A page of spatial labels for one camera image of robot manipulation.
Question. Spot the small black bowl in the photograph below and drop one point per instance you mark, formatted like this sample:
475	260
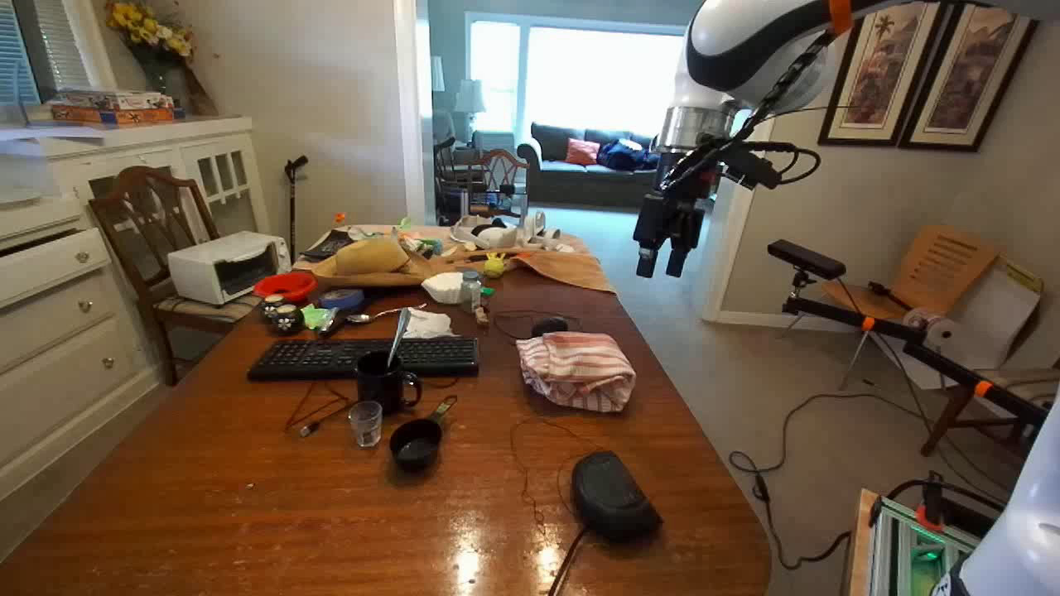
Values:
415	445

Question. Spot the dark sofa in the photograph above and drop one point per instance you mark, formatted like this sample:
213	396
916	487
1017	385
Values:
588	167

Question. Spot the framed picture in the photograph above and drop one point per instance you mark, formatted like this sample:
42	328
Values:
966	84
878	69

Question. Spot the wooden folding chair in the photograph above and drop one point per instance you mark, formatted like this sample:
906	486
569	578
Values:
935	274

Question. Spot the white sideboard cabinet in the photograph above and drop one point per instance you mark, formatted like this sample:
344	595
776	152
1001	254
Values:
71	347

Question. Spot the wooden dining chair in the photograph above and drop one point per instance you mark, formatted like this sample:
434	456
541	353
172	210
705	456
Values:
148	212

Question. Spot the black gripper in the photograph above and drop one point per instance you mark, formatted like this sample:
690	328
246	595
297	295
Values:
672	205

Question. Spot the small clear glass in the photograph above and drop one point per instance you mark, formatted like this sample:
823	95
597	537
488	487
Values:
364	426

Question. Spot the black mug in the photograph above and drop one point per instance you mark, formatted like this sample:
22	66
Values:
389	382

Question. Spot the yellow flowers vase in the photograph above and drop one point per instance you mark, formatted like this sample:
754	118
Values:
157	49

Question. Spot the white printer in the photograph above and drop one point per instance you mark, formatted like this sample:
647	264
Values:
230	265

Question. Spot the black computer keyboard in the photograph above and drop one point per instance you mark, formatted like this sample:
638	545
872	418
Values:
350	358

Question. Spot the red bowl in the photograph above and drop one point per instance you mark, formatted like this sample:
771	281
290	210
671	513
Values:
290	287

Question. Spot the clear plastic bottle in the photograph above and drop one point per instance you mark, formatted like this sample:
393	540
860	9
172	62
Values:
473	292

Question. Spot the red striped folded cloth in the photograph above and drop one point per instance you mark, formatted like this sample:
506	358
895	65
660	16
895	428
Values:
579	369

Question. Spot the framed picture right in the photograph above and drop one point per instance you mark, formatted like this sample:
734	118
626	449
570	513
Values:
966	84

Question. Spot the framed picture left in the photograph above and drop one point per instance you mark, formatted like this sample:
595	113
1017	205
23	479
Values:
878	69

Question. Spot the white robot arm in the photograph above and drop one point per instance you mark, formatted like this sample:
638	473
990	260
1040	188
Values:
739	65

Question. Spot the black alarm clock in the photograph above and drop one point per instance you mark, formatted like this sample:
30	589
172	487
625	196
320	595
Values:
612	501

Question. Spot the yellow green ball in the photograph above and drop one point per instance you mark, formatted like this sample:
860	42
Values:
493	265

